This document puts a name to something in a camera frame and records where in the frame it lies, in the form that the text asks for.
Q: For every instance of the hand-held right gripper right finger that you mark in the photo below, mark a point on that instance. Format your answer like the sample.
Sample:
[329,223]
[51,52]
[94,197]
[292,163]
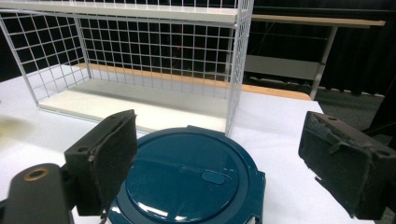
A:
[342,165]

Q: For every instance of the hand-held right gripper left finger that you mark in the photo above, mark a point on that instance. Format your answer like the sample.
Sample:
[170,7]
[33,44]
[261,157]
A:
[102,155]

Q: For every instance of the dark blue round lidded container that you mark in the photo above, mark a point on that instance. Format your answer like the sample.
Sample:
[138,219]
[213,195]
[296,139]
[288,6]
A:
[186,174]

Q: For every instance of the wooden top background table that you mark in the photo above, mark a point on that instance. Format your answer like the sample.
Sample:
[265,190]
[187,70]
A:
[311,21]

